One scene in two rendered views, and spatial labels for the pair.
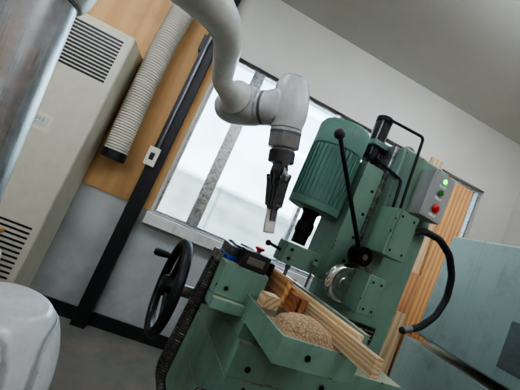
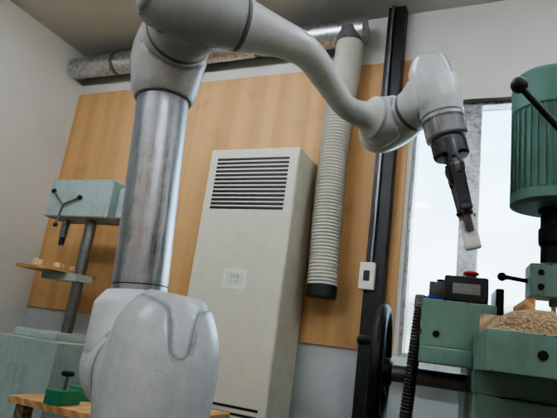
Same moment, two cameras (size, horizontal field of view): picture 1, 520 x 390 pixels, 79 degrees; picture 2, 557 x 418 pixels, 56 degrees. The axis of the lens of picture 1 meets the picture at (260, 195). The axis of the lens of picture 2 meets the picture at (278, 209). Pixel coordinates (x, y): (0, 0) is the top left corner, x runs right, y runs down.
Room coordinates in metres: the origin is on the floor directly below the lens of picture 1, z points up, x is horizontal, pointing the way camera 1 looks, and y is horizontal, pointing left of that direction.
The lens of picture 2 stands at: (-0.16, -0.36, 0.84)
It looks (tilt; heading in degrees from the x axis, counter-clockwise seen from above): 14 degrees up; 37
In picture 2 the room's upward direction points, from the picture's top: 8 degrees clockwise
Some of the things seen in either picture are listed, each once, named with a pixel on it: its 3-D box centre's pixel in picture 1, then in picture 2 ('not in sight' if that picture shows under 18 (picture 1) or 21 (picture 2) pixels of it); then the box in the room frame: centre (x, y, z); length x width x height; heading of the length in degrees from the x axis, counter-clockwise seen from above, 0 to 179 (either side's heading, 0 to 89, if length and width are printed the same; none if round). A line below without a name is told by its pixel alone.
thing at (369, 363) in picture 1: (303, 306); not in sight; (0.90, -0.24, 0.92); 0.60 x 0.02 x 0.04; 20
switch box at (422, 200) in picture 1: (430, 196); not in sight; (1.04, -0.53, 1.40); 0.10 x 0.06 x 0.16; 110
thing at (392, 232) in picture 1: (391, 234); not in sight; (0.99, -0.44, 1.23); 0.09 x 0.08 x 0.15; 110
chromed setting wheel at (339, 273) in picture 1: (342, 282); not in sight; (0.99, -0.35, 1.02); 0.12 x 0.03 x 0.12; 110
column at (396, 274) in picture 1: (369, 249); not in sight; (1.16, -0.45, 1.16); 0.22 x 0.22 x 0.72; 20
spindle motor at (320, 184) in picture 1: (329, 169); (553, 143); (1.06, -0.18, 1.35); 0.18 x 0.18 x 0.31
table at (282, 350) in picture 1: (253, 300); (501, 357); (0.94, -0.11, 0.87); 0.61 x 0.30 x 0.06; 20
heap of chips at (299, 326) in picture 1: (305, 324); (537, 323); (0.72, -0.21, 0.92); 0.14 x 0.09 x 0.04; 110
